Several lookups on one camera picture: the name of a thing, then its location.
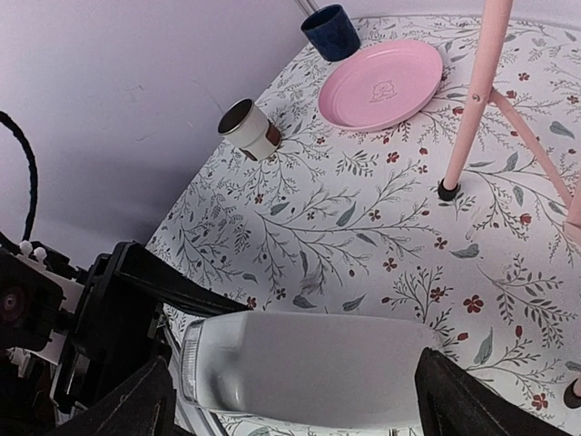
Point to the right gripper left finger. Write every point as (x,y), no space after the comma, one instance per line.
(143,405)

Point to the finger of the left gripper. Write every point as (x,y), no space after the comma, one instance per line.
(151,275)

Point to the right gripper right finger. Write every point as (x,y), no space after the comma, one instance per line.
(452,402)

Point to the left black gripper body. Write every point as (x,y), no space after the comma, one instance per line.
(97,327)

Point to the white metronome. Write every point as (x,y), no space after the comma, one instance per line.
(340,372)

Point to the small brown white jar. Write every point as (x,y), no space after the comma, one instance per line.
(247,127)

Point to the dark blue cup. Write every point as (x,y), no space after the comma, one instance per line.
(331,33)

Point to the pink plate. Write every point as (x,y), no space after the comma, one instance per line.
(381,86)

